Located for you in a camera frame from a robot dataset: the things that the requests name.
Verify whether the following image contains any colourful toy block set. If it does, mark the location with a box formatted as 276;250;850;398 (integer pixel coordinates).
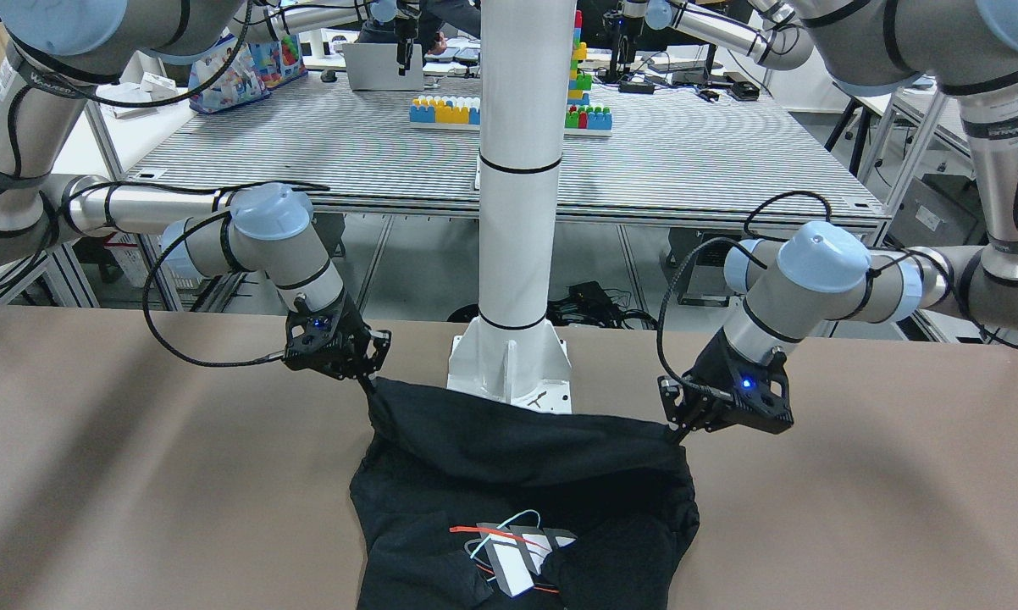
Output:
408;1;614;138

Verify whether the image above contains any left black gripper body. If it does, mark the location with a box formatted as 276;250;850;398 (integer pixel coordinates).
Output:
657;330;794;434

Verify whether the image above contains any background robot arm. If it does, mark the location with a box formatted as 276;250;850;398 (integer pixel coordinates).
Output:
620;1;815;72

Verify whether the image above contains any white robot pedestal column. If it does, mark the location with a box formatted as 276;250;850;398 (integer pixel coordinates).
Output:
446;0;578;414

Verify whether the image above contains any silver laptop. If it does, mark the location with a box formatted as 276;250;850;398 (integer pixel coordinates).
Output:
341;43;425;92

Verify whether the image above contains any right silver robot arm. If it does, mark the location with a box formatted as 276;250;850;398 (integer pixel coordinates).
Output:
0;1;390;393

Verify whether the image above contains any colourful gift bag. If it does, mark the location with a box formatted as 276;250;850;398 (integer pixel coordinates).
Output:
189;35;307;114

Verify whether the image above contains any striped aluminium work table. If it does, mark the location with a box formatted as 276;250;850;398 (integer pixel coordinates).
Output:
129;78;888;243

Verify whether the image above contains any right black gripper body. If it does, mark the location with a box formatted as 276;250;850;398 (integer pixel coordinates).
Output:
284;292;390;380

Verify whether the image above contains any black t-shirt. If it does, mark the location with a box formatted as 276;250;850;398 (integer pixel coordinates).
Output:
350;378;701;609

